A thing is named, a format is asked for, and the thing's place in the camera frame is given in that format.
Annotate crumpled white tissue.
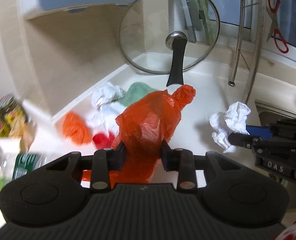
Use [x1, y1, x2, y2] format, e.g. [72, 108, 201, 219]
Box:
[87, 102, 126, 135]

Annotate white paper ball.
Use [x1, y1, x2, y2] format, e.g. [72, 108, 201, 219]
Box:
[209, 102, 251, 153]

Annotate orange plastic bag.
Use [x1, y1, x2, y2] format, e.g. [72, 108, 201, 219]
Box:
[82, 84, 197, 189]

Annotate beige paper wrapper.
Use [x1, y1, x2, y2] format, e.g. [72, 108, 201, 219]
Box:
[9, 120, 37, 153]

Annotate crushed clear plastic bottle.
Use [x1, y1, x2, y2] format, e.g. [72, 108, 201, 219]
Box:
[0, 152, 50, 181]

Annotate pickle jar green lid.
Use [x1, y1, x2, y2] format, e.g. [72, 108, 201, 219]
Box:
[0, 93, 27, 138]

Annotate red plastic scoop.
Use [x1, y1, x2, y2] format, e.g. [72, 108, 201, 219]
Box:
[92, 132, 115, 150]

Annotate green cloth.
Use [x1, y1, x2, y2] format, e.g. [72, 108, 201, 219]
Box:
[117, 82, 156, 107]

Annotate red handled scissors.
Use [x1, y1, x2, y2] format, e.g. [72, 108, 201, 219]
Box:
[266, 0, 289, 54]

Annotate orange mesh net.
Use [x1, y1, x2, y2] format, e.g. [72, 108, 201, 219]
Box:
[62, 112, 92, 145]

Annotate steel dish rack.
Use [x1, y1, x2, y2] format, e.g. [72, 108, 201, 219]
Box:
[228, 0, 266, 104]

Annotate crumpled white paper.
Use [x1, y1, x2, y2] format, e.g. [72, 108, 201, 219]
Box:
[91, 82, 125, 109]

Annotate glass pot lid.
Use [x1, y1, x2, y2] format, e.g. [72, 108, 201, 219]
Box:
[118, 0, 221, 86]

